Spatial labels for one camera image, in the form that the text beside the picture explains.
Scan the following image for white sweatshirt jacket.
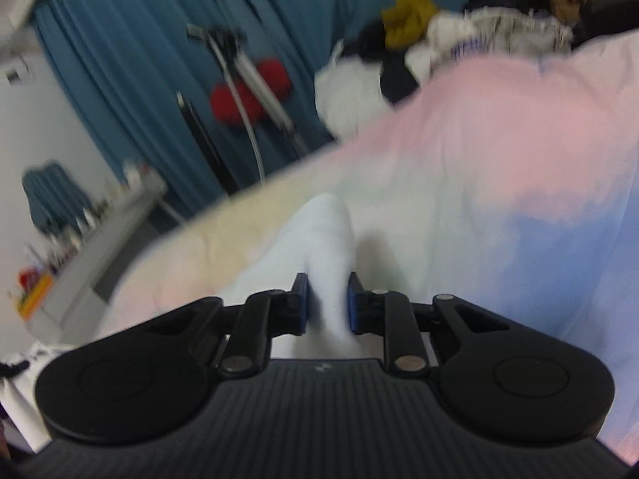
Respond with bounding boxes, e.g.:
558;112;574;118
218;194;367;359

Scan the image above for white desk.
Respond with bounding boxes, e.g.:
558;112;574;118
26;170;183;345

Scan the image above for mustard yellow garment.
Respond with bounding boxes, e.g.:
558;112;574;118
380;0;440;51

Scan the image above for red garment on stand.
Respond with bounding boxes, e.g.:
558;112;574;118
209;58;292;127

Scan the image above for white and black puffer jacket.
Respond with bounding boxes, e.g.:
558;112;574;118
314;21;440;141

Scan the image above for black sofa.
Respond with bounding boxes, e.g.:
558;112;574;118
464;0;638;49

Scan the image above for blue curtain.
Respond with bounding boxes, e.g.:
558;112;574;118
29;0;550;221

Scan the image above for pastel tie-dye bed duvet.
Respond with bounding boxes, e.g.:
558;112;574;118
99;32;638;461

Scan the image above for garment steamer stand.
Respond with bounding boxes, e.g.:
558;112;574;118
185;24;309;183

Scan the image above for black upright board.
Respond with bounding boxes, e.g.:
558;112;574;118
175;92;239;196

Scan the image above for teal chair back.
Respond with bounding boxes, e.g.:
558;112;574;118
22;161;92;236

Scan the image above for grey crumpled garment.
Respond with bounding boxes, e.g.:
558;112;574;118
426;8;573;70

